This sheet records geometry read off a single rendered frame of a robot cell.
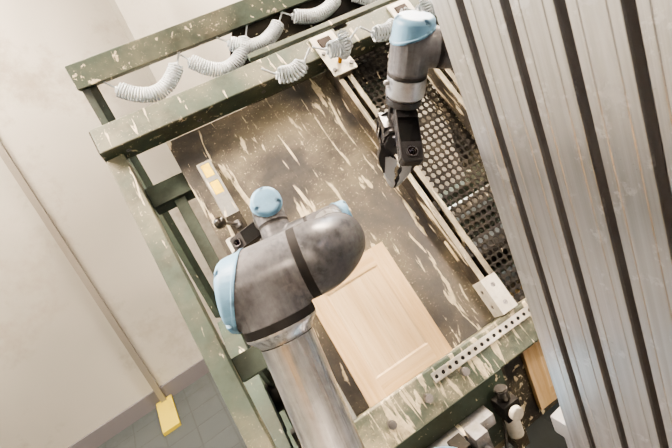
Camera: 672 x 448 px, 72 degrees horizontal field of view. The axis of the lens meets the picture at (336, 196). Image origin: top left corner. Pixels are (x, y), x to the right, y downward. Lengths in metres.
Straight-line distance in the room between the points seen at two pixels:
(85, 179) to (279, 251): 2.90
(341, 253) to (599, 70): 0.44
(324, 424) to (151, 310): 3.06
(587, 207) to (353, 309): 1.14
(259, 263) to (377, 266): 0.90
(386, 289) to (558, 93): 1.21
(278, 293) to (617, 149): 0.47
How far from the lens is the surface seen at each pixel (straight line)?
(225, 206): 1.57
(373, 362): 1.51
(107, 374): 3.86
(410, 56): 0.85
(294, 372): 0.71
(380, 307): 1.53
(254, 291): 0.68
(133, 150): 1.72
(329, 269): 0.68
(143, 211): 1.60
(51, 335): 3.74
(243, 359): 1.54
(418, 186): 1.62
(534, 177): 0.46
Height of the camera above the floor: 1.88
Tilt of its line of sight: 17 degrees down
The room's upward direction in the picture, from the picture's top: 23 degrees counter-clockwise
